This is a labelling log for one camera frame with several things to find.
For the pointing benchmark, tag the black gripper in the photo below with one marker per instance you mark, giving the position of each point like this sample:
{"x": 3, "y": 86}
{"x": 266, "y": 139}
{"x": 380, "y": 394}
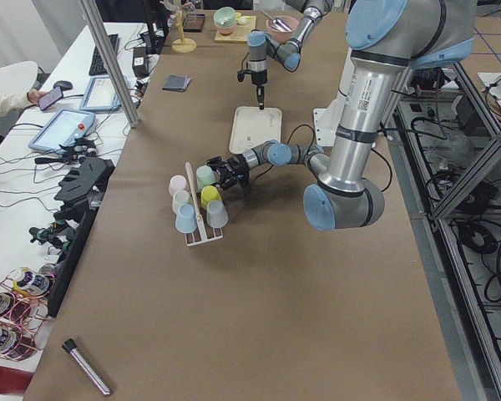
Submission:
{"x": 236, "y": 166}

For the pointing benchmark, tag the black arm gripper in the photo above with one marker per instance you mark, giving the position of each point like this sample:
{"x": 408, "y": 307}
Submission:
{"x": 259, "y": 78}

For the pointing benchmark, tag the mint green cup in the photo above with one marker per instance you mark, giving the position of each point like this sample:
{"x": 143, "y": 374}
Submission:
{"x": 205, "y": 176}

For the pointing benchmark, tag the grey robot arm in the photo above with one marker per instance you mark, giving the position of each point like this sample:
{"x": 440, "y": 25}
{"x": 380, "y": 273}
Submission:
{"x": 262, "y": 45}
{"x": 386, "y": 38}

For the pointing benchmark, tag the yellow cup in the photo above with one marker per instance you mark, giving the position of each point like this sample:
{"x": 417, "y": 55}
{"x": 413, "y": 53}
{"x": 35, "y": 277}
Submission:
{"x": 208, "y": 194}

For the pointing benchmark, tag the pink cup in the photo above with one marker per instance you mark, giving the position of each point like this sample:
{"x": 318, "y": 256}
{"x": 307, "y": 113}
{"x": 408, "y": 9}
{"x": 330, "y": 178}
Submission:
{"x": 177, "y": 183}

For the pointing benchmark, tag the cream rabbit tray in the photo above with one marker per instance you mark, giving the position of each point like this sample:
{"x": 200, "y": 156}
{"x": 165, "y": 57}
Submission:
{"x": 253, "y": 126}

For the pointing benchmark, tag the cream white cup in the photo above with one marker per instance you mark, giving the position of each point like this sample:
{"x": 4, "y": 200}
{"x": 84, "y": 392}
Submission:
{"x": 180, "y": 198}

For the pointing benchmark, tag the grey cup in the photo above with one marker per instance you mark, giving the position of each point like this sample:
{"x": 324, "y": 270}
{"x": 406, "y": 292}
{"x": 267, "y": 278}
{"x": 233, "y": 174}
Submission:
{"x": 216, "y": 214}

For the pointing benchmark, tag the light blue cup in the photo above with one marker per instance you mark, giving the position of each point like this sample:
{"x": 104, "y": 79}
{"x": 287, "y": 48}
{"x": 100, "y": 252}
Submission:
{"x": 185, "y": 221}

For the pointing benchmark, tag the dark framed tray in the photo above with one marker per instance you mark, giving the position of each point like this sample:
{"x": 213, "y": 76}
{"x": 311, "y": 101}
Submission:
{"x": 194, "y": 23}

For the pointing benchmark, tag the wooden cutting board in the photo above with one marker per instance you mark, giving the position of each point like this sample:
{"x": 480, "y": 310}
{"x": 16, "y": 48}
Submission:
{"x": 244, "y": 26}

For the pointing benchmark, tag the pink bowl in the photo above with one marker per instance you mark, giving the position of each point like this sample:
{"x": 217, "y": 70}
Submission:
{"x": 281, "y": 35}

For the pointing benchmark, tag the stacked green pink bowls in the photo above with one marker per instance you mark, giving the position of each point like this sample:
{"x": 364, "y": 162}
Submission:
{"x": 225, "y": 20}

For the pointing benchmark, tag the wooden mug tree stand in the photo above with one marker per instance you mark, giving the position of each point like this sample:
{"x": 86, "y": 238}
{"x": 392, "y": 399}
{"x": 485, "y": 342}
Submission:
{"x": 182, "y": 44}

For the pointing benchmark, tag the folded grey cloth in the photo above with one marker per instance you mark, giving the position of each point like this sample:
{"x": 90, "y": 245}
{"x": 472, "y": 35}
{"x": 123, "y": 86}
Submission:
{"x": 176, "y": 83}

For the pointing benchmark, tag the black power adapter box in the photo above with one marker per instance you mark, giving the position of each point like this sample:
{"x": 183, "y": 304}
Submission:
{"x": 140, "y": 62}

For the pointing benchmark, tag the far blue teach pendant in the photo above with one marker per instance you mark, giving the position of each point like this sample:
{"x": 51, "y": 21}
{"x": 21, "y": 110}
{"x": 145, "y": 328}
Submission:
{"x": 100, "y": 96}

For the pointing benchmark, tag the blue teach pendant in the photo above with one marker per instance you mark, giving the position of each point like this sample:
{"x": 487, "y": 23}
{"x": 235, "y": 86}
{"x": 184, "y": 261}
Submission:
{"x": 66, "y": 126}
{"x": 100, "y": 96}

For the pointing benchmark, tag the black plastic stand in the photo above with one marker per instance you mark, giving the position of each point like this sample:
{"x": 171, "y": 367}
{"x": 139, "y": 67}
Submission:
{"x": 76, "y": 185}

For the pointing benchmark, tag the near blue teach pendant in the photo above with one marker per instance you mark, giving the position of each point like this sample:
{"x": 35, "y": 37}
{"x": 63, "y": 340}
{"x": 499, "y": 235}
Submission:
{"x": 66, "y": 126}

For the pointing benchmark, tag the black computer mouse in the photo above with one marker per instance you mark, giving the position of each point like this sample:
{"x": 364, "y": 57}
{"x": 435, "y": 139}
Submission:
{"x": 64, "y": 85}

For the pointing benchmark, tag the dark smartphone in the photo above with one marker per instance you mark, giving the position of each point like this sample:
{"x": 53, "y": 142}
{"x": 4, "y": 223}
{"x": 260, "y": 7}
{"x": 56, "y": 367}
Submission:
{"x": 50, "y": 98}

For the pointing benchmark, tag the person in cream sweater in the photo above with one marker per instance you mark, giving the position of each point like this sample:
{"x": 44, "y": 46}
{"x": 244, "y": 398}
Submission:
{"x": 16, "y": 87}

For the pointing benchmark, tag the black metal cylinder tool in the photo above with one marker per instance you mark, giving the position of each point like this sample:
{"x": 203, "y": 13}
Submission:
{"x": 71, "y": 348}

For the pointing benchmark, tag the wooden rack handle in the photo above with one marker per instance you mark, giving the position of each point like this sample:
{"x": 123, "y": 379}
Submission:
{"x": 193, "y": 190}

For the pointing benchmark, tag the white wire cup rack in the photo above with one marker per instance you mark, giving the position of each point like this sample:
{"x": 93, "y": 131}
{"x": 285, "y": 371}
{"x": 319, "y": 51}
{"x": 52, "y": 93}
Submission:
{"x": 204, "y": 233}

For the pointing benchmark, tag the aluminium frame post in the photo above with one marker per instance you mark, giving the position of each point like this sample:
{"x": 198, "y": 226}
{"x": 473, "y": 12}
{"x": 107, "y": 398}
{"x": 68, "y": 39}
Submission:
{"x": 95, "y": 23}

